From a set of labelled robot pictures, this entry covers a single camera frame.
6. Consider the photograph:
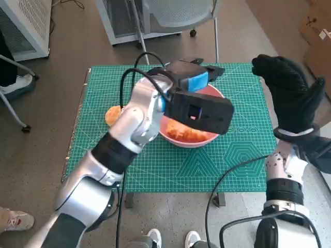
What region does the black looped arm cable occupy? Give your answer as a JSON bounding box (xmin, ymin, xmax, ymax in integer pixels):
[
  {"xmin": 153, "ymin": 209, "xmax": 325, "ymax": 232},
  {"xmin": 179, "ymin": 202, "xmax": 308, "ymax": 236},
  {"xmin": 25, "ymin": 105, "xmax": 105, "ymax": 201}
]
[
  {"xmin": 131, "ymin": 51, "xmax": 167, "ymax": 88},
  {"xmin": 120, "ymin": 68, "xmax": 171, "ymax": 109},
  {"xmin": 219, "ymin": 210, "xmax": 323, "ymax": 248}
]

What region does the green cutting mat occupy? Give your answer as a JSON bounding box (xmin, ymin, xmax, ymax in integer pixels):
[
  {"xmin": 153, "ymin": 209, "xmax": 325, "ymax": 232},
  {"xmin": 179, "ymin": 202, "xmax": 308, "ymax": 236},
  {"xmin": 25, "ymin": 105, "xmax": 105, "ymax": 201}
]
[{"xmin": 62, "ymin": 64, "xmax": 277, "ymax": 193}]

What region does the black looped right arm cable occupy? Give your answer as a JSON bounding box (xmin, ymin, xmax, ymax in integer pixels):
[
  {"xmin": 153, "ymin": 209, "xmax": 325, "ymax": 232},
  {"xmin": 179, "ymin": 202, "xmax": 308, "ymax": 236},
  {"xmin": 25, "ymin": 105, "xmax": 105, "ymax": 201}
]
[{"xmin": 219, "ymin": 210, "xmax": 323, "ymax": 248}]

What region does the cardboard box with black mark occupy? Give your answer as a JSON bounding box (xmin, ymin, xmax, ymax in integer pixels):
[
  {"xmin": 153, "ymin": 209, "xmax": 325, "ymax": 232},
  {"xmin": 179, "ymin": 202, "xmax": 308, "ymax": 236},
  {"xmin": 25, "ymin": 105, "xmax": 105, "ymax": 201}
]
[{"xmin": 297, "ymin": 0, "xmax": 331, "ymax": 47}]

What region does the grey metal tube chair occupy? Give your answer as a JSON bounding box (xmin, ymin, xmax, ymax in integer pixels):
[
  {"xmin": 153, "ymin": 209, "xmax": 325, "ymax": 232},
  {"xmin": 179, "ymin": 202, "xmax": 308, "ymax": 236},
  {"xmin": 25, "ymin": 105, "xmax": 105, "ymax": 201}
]
[{"xmin": 0, "ymin": 54, "xmax": 39, "ymax": 133}]

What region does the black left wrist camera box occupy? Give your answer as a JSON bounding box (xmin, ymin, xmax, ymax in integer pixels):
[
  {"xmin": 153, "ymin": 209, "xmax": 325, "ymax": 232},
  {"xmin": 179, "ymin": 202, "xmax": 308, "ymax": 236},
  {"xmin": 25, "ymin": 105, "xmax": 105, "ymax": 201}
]
[{"xmin": 164, "ymin": 90, "xmax": 235, "ymax": 135}]

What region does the long black robot cable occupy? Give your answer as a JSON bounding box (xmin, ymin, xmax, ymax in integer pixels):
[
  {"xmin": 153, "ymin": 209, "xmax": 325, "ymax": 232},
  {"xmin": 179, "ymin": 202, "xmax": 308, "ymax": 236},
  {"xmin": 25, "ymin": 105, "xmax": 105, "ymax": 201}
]
[{"xmin": 205, "ymin": 154, "xmax": 268, "ymax": 248}]

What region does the round toy bread bun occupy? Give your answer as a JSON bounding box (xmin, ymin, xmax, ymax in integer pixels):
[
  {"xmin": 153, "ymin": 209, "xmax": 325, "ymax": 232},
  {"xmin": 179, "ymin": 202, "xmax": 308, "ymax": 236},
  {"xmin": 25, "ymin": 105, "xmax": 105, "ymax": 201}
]
[{"xmin": 104, "ymin": 105, "xmax": 124, "ymax": 127}]

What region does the small table with dark legs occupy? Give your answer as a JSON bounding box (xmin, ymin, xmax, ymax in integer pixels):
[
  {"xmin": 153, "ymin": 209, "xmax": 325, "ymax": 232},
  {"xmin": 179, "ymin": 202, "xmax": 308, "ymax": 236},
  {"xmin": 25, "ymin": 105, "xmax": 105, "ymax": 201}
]
[{"xmin": 61, "ymin": 66, "xmax": 278, "ymax": 209}]

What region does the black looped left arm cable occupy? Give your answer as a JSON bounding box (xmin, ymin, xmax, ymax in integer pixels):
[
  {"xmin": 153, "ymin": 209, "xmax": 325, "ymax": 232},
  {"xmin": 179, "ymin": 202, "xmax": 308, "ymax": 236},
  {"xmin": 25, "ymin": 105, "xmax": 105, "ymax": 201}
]
[
  {"xmin": 131, "ymin": 51, "xmax": 167, "ymax": 88},
  {"xmin": 120, "ymin": 68, "xmax": 171, "ymax": 109}
]

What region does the grey mesh seat chair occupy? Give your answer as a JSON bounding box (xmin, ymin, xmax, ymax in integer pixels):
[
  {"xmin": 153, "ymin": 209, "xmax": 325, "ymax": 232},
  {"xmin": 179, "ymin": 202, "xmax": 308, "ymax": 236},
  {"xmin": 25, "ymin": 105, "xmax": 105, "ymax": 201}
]
[{"xmin": 129, "ymin": 0, "xmax": 220, "ymax": 65}]

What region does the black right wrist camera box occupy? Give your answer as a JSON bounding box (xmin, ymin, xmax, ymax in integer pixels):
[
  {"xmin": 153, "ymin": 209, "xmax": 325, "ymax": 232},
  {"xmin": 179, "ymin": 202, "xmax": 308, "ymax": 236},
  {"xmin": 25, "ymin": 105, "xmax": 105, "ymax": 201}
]
[{"xmin": 297, "ymin": 123, "xmax": 331, "ymax": 174}]

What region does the person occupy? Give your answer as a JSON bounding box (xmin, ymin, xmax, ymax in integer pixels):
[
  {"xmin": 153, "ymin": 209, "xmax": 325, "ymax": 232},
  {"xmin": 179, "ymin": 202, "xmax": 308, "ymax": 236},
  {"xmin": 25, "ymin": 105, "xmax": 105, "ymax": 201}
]
[
  {"xmin": 0, "ymin": 206, "xmax": 35, "ymax": 232},
  {"xmin": 0, "ymin": 33, "xmax": 34, "ymax": 95}
]

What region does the white sneaker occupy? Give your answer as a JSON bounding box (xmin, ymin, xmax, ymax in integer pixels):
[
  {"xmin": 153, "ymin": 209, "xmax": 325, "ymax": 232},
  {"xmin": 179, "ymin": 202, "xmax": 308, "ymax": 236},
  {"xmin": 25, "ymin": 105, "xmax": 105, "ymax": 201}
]
[
  {"xmin": 146, "ymin": 228, "xmax": 162, "ymax": 248},
  {"xmin": 185, "ymin": 230, "xmax": 201, "ymax": 248}
]

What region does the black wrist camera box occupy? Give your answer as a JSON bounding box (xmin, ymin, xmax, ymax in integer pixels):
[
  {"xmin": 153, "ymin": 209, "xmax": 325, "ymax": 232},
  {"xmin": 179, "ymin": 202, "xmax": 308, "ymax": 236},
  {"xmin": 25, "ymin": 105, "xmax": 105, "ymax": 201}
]
[
  {"xmin": 164, "ymin": 90, "xmax": 235, "ymax": 135},
  {"xmin": 297, "ymin": 123, "xmax": 331, "ymax": 174}
]

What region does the white perforated metal cabinet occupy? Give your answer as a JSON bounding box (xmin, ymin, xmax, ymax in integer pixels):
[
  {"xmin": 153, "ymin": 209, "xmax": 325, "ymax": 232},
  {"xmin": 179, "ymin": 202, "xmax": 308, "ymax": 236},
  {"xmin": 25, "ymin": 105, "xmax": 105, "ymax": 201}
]
[
  {"xmin": 95, "ymin": 0, "xmax": 182, "ymax": 47},
  {"xmin": 0, "ymin": 0, "xmax": 52, "ymax": 62}
]

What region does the striped rectangular toy bread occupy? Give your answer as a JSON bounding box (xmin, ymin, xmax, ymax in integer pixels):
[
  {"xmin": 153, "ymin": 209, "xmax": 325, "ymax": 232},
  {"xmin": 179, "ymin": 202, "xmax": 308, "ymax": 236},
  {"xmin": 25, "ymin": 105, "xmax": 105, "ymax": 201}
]
[{"xmin": 165, "ymin": 120, "xmax": 207, "ymax": 142}]

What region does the black hanging left arm cable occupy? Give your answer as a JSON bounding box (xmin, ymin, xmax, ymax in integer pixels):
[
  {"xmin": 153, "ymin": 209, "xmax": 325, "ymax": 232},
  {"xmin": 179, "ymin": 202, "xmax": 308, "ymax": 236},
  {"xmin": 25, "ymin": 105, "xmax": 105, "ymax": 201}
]
[{"xmin": 116, "ymin": 169, "xmax": 128, "ymax": 248}]

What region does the pink bowl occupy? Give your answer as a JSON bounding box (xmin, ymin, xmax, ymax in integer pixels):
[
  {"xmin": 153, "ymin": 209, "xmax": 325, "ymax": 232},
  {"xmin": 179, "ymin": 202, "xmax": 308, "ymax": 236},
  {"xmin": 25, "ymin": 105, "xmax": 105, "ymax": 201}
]
[{"xmin": 157, "ymin": 82, "xmax": 225, "ymax": 148}]

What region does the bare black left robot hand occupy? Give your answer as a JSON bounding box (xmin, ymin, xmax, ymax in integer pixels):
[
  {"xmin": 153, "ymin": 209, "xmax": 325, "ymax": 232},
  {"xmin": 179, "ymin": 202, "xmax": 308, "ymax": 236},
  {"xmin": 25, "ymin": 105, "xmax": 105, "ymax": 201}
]
[{"xmin": 165, "ymin": 58, "xmax": 225, "ymax": 92}]

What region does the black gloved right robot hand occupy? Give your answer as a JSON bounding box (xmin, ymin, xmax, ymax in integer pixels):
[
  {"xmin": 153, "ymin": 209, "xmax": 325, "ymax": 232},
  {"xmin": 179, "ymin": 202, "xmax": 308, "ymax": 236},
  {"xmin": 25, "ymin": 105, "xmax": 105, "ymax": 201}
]
[{"xmin": 251, "ymin": 54, "xmax": 326, "ymax": 134}]

